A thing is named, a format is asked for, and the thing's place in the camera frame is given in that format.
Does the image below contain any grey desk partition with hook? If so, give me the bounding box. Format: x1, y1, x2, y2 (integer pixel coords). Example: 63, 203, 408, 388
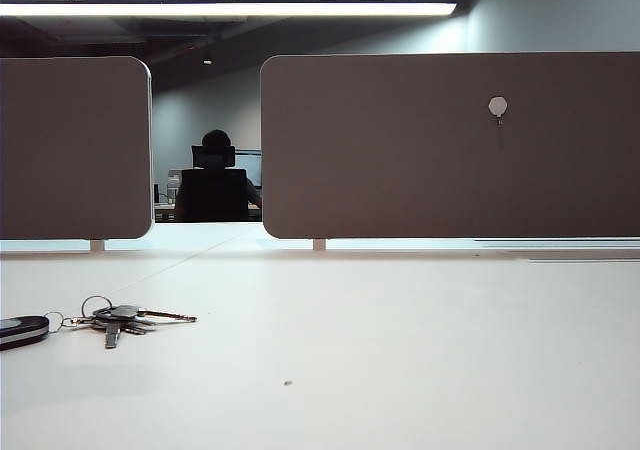
259, 51, 640, 240

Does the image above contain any seated person in dark clothes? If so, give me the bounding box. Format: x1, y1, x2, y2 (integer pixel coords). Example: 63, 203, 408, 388
173, 128, 264, 223

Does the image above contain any grey desk partition plain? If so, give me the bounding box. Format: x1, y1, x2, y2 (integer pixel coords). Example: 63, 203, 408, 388
0, 55, 154, 241

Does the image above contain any bunch of keys with black fob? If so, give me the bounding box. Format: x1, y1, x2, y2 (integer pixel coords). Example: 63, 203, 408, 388
0, 295, 198, 353

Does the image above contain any computer monitor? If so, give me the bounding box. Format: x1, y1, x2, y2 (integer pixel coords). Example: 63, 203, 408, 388
234, 148, 263, 188

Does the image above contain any black office chair with occupant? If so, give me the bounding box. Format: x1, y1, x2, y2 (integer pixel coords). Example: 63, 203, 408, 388
178, 143, 250, 223

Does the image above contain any long ceiling light strip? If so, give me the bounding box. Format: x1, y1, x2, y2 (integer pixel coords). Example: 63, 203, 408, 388
0, 1, 459, 19

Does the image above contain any white adhesive wall hook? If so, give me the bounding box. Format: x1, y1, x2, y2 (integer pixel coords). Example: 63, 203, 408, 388
488, 96, 509, 127

